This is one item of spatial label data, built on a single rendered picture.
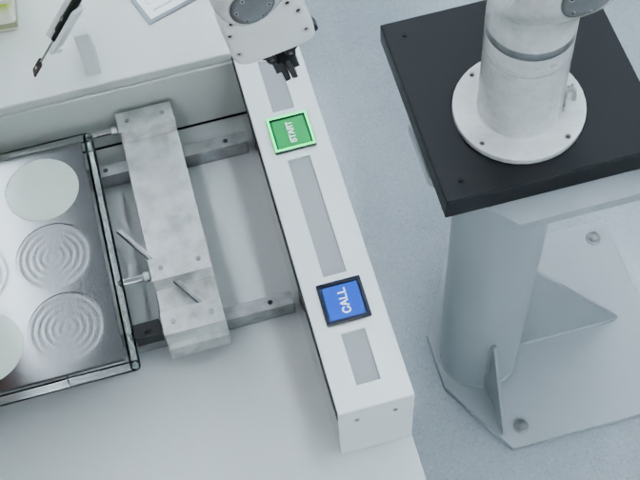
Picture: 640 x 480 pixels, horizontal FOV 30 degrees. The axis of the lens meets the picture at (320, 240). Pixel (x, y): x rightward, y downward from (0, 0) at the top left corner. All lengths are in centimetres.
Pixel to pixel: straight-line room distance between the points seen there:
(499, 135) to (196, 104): 44
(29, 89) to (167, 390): 46
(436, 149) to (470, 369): 77
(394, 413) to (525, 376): 103
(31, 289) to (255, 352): 30
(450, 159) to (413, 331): 87
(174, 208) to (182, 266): 11
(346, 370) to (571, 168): 47
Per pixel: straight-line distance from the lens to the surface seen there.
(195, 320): 153
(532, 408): 244
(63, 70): 171
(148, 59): 169
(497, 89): 163
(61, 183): 168
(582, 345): 251
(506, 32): 154
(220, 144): 173
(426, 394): 245
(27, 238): 165
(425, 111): 173
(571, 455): 244
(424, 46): 181
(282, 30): 138
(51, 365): 155
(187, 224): 163
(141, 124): 170
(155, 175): 168
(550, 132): 171
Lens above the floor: 228
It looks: 61 degrees down
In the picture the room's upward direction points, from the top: 5 degrees counter-clockwise
